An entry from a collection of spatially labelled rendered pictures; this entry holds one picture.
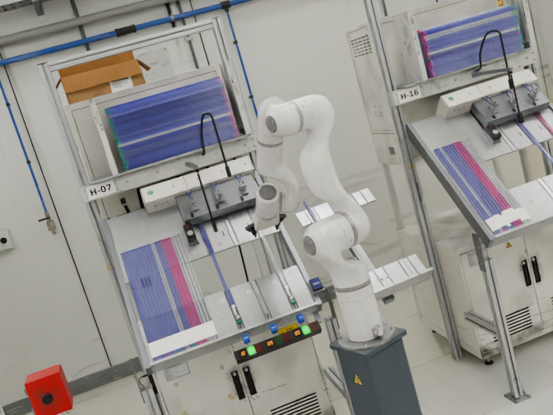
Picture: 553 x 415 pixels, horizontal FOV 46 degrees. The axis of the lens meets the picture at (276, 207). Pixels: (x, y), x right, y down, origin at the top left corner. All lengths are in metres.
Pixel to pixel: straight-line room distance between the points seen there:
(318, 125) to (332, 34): 2.59
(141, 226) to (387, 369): 1.21
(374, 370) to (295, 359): 0.84
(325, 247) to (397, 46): 1.54
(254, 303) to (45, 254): 2.10
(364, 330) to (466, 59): 1.57
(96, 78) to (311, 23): 1.88
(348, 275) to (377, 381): 0.35
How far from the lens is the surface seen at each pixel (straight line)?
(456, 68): 3.22
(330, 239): 2.00
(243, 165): 2.84
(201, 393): 2.89
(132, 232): 2.80
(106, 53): 2.86
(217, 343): 2.49
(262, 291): 2.58
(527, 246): 3.31
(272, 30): 4.48
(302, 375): 2.96
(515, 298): 3.32
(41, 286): 4.42
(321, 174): 2.01
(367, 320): 2.12
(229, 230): 2.74
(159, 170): 2.83
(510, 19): 3.39
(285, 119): 1.96
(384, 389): 2.18
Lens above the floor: 1.57
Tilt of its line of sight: 11 degrees down
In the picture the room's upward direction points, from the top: 16 degrees counter-clockwise
